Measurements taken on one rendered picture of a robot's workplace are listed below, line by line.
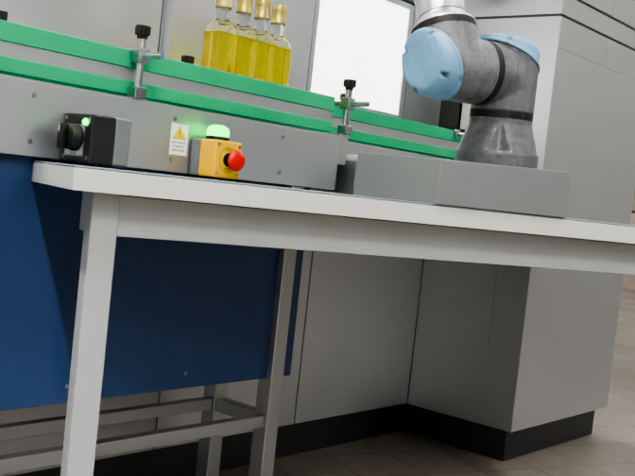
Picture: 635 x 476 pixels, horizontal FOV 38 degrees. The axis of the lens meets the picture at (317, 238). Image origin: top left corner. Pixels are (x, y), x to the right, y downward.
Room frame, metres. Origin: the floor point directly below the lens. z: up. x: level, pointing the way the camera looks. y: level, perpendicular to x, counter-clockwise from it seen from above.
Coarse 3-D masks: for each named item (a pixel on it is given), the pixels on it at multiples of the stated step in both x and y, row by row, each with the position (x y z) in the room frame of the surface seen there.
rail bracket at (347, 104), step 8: (344, 80) 2.14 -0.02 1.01; (352, 80) 2.13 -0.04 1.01; (352, 88) 2.14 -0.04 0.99; (336, 104) 2.16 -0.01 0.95; (344, 104) 2.13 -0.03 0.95; (352, 104) 2.13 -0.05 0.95; (360, 104) 2.11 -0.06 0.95; (368, 104) 2.10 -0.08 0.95; (344, 112) 2.14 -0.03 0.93; (344, 120) 2.14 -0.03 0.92; (344, 128) 2.13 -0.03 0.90
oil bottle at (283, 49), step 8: (280, 40) 2.14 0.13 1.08; (280, 48) 2.14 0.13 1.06; (288, 48) 2.16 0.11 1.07; (280, 56) 2.14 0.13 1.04; (288, 56) 2.16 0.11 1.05; (280, 64) 2.14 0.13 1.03; (288, 64) 2.16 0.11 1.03; (272, 72) 2.13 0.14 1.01; (280, 72) 2.14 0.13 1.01; (288, 72) 2.16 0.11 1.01; (272, 80) 2.13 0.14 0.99; (280, 80) 2.14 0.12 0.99
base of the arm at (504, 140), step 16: (480, 112) 1.70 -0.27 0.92; (496, 112) 1.68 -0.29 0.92; (512, 112) 1.68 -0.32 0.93; (480, 128) 1.69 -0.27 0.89; (496, 128) 1.68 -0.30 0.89; (512, 128) 1.68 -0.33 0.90; (528, 128) 1.70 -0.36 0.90; (464, 144) 1.71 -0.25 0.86; (480, 144) 1.68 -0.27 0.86; (496, 144) 1.68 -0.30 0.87; (512, 144) 1.67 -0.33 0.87; (528, 144) 1.69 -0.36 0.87; (464, 160) 1.70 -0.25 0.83; (480, 160) 1.67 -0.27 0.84; (496, 160) 1.66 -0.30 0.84; (512, 160) 1.66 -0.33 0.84; (528, 160) 1.68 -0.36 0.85
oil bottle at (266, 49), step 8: (256, 32) 2.09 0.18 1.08; (264, 32) 2.10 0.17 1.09; (264, 40) 2.09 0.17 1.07; (272, 40) 2.11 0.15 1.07; (264, 48) 2.09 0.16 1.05; (272, 48) 2.11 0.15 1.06; (256, 56) 2.08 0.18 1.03; (264, 56) 2.09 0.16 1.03; (272, 56) 2.12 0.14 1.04; (256, 64) 2.08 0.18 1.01; (264, 64) 2.10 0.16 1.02; (272, 64) 2.12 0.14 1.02; (256, 72) 2.08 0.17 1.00; (264, 72) 2.10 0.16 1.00; (264, 80) 2.10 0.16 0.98
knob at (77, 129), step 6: (60, 126) 1.51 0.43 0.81; (66, 126) 1.52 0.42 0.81; (72, 126) 1.52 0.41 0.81; (78, 126) 1.53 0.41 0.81; (60, 132) 1.51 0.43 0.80; (66, 132) 1.52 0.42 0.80; (72, 132) 1.51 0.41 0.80; (78, 132) 1.52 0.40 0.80; (60, 138) 1.51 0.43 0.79; (66, 138) 1.52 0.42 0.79; (72, 138) 1.51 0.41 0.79; (78, 138) 1.52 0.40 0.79; (60, 144) 1.51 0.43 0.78; (66, 144) 1.52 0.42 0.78; (72, 144) 1.52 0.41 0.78; (78, 144) 1.52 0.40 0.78; (72, 150) 1.53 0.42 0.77
